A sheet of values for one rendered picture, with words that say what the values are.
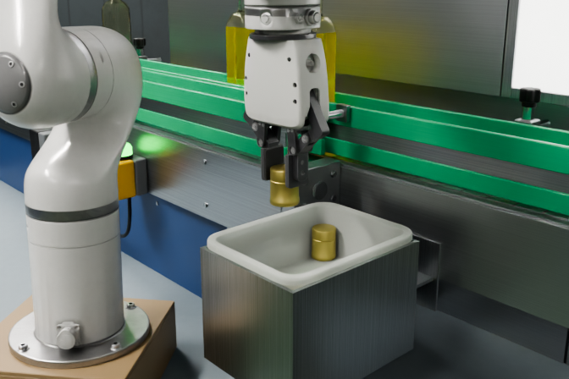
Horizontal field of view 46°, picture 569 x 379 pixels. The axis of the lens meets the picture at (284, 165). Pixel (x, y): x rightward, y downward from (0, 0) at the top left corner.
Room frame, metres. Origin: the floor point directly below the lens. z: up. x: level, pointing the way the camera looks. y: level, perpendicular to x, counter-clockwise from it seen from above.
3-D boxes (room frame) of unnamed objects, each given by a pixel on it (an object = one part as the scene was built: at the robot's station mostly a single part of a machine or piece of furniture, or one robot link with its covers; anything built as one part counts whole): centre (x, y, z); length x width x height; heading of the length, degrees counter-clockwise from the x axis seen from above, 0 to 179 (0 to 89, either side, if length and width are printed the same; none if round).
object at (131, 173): (1.21, 0.31, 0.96); 0.07 x 0.07 x 0.07; 42
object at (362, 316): (0.81, -0.05, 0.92); 0.27 x 0.17 x 0.15; 132
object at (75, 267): (0.85, 0.29, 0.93); 0.19 x 0.19 x 0.18
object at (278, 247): (0.79, -0.03, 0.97); 0.22 x 0.17 x 0.09; 132
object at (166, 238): (1.64, 0.50, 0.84); 1.59 x 0.18 x 0.18; 42
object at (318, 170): (0.95, -0.04, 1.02); 0.09 x 0.04 x 0.07; 132
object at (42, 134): (1.42, 0.50, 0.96); 0.08 x 0.08 x 0.08; 42
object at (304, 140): (0.74, -0.02, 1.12); 0.03 x 0.03 x 0.07; 43
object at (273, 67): (0.76, 0.00, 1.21); 0.10 x 0.07 x 0.11; 43
